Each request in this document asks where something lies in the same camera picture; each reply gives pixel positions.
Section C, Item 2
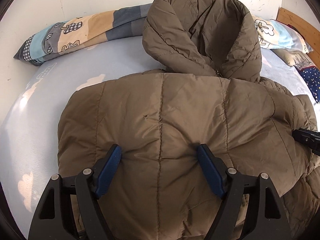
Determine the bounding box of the brown quilted hooded jacket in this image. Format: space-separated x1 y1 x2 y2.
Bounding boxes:
57 0 319 239

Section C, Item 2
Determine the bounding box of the navy star pattern pillow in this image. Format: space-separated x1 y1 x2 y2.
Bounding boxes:
298 66 320 103

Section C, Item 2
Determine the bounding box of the beige printed pillow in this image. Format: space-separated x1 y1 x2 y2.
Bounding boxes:
271 49 316 70

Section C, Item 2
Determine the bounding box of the light blue bed sheet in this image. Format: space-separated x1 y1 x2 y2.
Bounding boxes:
1 36 161 236

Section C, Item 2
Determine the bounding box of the wooden headboard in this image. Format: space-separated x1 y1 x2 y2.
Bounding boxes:
276 8 320 69

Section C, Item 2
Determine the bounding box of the patchwork folded quilt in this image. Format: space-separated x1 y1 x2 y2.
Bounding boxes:
14 4 151 66

